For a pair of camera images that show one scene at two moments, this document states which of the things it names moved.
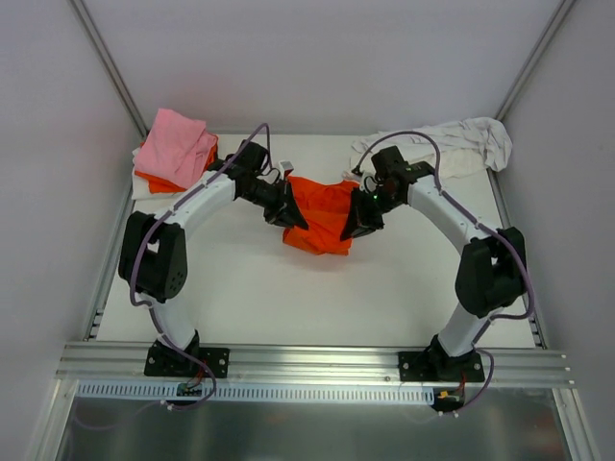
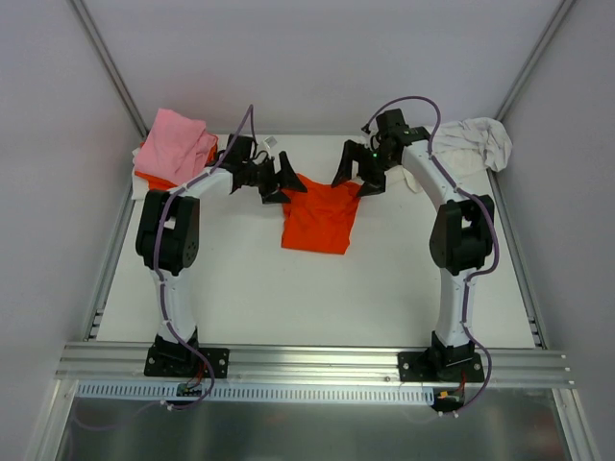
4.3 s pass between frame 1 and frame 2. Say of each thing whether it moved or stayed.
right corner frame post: stayed
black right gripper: moved
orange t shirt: stayed
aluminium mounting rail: stayed
